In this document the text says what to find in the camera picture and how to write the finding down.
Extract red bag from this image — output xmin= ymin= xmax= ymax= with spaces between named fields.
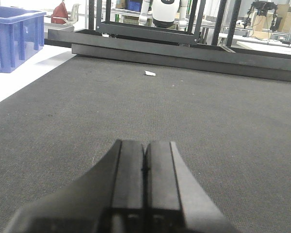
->
xmin=51 ymin=1 xmax=68 ymax=24

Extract small white paper scrap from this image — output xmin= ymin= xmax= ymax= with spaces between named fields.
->
xmin=145 ymin=70 xmax=156 ymax=77

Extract white humanoid robot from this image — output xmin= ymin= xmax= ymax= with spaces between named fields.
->
xmin=151 ymin=0 xmax=189 ymax=31

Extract black robot on stand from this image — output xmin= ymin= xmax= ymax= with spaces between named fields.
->
xmin=243 ymin=0 xmax=278 ymax=32

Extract white plastic chair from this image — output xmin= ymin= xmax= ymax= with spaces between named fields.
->
xmin=63 ymin=3 xmax=81 ymax=25

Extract dark grey fabric mat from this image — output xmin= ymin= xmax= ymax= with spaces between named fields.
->
xmin=0 ymin=56 xmax=291 ymax=233

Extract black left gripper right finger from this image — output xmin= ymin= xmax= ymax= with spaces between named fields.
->
xmin=146 ymin=141 xmax=238 ymax=233

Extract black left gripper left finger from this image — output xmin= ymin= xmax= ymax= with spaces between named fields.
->
xmin=5 ymin=140 xmax=145 ymax=233

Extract black metal frame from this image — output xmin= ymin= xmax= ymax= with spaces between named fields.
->
xmin=48 ymin=0 xmax=291 ymax=82

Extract blue plastic crate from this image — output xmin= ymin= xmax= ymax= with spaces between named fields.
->
xmin=0 ymin=6 xmax=46 ymax=73

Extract cardboard boxes in background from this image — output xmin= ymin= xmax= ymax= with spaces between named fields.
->
xmin=252 ymin=4 xmax=291 ymax=34

